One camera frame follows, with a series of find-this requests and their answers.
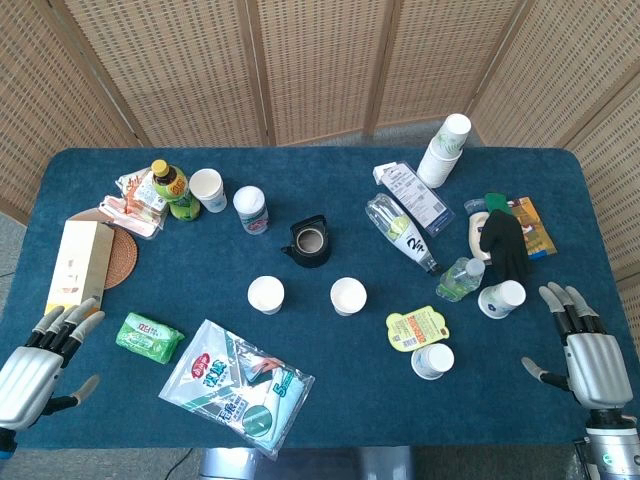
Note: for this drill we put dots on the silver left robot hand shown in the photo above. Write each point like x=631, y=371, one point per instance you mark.
x=27, y=375

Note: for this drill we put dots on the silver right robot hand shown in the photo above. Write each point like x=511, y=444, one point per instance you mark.
x=597, y=367

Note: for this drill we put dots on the white paper cup blue print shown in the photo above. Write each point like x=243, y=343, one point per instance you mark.
x=206, y=186
x=432, y=361
x=265, y=294

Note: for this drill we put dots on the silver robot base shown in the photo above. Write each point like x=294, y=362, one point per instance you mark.
x=305, y=465

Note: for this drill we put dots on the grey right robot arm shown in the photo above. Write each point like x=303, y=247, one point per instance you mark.
x=615, y=445

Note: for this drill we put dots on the white paper cup blue logo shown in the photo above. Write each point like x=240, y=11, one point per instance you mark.
x=500, y=299

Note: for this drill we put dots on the plain white paper cup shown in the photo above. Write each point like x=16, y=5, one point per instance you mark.
x=436, y=167
x=348, y=295

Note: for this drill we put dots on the paper cup green leaf print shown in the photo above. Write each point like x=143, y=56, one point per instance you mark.
x=454, y=132

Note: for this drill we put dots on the beige and gold carton box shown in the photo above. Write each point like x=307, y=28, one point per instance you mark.
x=80, y=265

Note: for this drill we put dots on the green tissue pack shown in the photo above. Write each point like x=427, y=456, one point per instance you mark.
x=149, y=337

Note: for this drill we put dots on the brown woven round coaster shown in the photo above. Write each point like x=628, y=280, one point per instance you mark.
x=121, y=257

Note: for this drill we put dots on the black and green work glove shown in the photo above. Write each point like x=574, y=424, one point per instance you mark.
x=506, y=237

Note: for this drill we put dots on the small clear green-tinted bottle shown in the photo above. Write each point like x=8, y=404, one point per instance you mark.
x=460, y=279

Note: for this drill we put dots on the brown round wooden board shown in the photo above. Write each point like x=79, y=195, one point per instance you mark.
x=87, y=215

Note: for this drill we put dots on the cream tube clear cap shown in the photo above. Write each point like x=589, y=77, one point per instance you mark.
x=476, y=232

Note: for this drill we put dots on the yellow-green cloud-shaped package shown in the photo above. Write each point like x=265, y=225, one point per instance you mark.
x=417, y=327

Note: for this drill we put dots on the pink and white snack packet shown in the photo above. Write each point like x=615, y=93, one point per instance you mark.
x=132, y=222

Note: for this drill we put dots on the clear bag of cleaning cloths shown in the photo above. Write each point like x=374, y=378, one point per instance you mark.
x=230, y=385

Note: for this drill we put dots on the white snack packet orange print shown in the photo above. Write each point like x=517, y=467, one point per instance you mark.
x=142, y=192

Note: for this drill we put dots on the green tea bottle yellow cap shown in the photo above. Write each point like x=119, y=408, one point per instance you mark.
x=177, y=192

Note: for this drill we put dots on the clear bottle black label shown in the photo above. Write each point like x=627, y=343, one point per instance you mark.
x=402, y=232

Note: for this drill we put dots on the blue white carton box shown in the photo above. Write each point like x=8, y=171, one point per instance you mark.
x=415, y=197

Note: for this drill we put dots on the white wet wipes canister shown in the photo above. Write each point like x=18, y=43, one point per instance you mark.
x=251, y=207

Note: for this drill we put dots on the black cast iron teapot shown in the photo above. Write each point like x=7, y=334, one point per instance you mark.
x=312, y=256

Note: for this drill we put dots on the woven bamboo folding screen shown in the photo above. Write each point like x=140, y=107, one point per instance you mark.
x=320, y=60

